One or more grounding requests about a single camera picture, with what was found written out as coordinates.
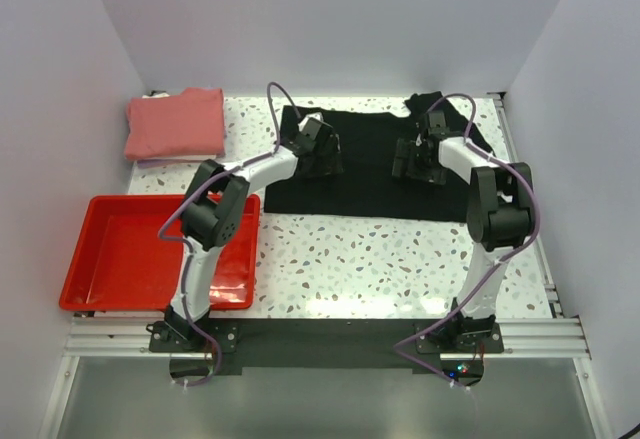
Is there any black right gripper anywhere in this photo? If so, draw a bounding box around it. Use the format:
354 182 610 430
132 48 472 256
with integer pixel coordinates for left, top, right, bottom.
392 138 447 188

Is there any black t shirt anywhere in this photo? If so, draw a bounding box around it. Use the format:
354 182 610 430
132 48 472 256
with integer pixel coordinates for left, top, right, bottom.
264 92 469 223

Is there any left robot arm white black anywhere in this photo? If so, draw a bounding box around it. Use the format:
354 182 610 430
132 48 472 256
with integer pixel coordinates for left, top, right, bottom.
152 116 343 351

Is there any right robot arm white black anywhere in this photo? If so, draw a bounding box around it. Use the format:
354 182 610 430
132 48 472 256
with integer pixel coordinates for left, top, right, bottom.
392 111 538 352

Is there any folded pink t shirt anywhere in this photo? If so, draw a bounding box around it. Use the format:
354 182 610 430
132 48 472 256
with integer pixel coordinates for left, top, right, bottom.
123 86 226 161

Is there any red plastic tray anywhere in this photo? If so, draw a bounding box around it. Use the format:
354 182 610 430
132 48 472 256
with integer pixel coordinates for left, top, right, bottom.
59 195 261 312

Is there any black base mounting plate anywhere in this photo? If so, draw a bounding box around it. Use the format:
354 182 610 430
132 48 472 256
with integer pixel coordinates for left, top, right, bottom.
146 318 504 379

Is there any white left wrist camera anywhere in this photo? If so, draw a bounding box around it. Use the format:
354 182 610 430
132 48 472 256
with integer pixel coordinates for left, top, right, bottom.
298 112 324 131

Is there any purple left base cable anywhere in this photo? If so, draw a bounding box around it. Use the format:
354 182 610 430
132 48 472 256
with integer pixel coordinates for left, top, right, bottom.
169 333 225 388

